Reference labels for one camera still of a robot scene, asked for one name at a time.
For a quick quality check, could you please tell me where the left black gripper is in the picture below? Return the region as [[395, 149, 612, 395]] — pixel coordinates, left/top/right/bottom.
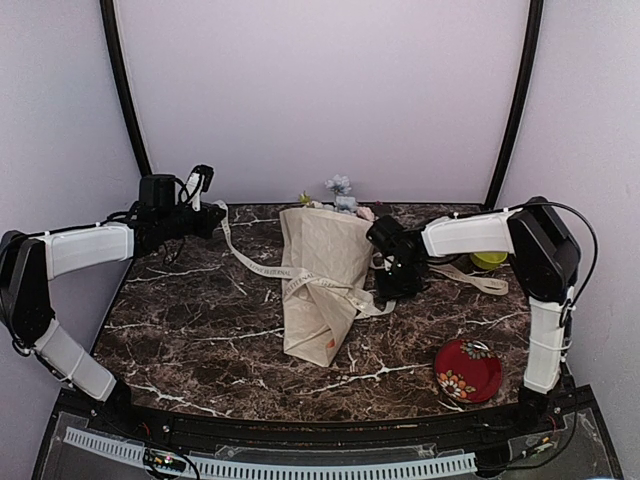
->
[[159, 202, 226, 240]]

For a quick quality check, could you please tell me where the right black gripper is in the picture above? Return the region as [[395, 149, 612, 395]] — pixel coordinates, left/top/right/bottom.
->
[[374, 259, 423, 302]]

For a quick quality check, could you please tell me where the pink fake rose stem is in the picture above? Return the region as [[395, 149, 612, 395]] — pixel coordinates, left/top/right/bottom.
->
[[356, 206, 376, 222]]

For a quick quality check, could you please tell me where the white printed ribbon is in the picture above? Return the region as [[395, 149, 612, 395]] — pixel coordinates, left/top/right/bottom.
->
[[215, 201, 508, 319]]

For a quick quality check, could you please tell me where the beige wrapping paper sheet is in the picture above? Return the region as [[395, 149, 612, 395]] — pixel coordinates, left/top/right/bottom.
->
[[280, 208, 373, 367]]

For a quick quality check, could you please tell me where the blue fake flower stem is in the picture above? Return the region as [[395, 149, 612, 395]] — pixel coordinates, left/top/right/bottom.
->
[[325, 174, 357, 212]]

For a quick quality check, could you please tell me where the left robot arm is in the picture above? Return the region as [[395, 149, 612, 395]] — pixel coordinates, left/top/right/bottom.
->
[[1, 165, 224, 436]]

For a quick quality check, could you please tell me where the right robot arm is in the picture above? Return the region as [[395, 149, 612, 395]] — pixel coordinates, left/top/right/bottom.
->
[[366, 197, 581, 394]]

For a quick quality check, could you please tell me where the yellow-green cup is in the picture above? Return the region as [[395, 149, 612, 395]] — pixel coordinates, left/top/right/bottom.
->
[[470, 252, 508, 271]]

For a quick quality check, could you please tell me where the red floral plate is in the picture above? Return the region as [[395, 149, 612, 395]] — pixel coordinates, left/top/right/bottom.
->
[[434, 339, 503, 404]]

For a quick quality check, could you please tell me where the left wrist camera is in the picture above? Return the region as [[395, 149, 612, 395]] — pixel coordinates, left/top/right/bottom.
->
[[184, 164, 214, 211]]

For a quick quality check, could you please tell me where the left black frame post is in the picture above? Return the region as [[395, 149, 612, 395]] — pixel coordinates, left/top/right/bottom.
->
[[99, 0, 153, 179]]

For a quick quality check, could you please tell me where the black frame post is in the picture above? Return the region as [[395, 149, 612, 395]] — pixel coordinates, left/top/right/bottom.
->
[[483, 0, 544, 210], [99, 0, 153, 179]]

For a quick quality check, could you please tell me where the white slotted cable duct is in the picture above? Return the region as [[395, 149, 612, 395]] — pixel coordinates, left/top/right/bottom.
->
[[63, 427, 477, 479]]

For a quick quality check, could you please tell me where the black front table rail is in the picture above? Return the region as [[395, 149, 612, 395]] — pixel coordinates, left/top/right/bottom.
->
[[59, 389, 596, 454]]

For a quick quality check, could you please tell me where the right black frame post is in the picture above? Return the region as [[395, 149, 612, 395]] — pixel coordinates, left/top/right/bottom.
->
[[483, 0, 544, 210]]

